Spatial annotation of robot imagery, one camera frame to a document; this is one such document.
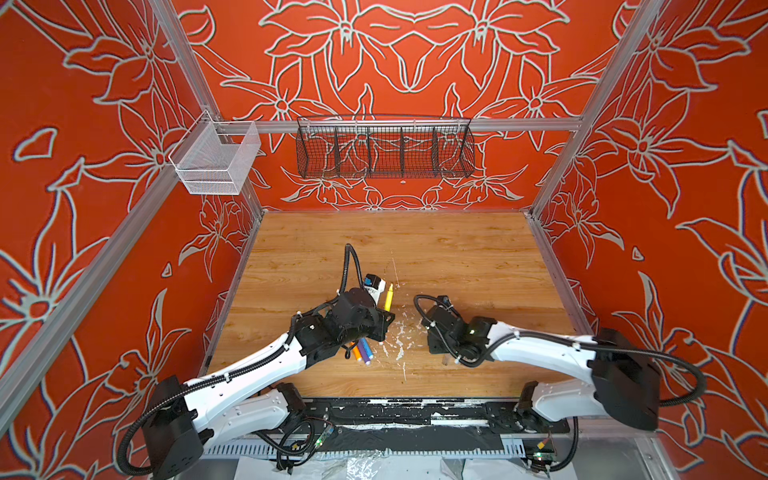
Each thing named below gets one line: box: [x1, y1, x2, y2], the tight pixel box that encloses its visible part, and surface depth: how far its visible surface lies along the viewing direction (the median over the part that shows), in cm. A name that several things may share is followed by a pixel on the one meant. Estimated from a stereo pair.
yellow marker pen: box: [384, 283, 394, 312], surface depth 74 cm
